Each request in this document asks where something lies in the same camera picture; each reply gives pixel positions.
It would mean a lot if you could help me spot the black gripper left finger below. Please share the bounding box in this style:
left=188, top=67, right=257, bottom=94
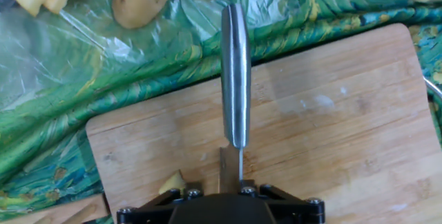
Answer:
left=116, top=181, right=205, bottom=224

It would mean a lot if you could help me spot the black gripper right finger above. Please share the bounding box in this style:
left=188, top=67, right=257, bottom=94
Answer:
left=240, top=179, right=326, bottom=224

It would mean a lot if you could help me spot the steel cleaver knife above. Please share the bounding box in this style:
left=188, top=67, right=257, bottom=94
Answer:
left=218, top=3, right=252, bottom=194

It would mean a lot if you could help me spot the thin yellow potato slice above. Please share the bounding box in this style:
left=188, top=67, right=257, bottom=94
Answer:
left=158, top=169, right=187, bottom=196

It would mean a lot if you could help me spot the wooden peg rack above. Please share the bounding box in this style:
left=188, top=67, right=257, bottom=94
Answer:
left=0, top=192, right=111, bottom=224

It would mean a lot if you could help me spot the wooden cutting board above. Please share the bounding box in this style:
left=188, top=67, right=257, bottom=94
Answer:
left=85, top=23, right=442, bottom=224

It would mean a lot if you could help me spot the painted landscape tablecloth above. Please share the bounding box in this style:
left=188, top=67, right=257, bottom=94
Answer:
left=0, top=0, right=442, bottom=224

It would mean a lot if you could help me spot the clear plastic bag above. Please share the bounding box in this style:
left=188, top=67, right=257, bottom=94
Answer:
left=0, top=0, right=311, bottom=111

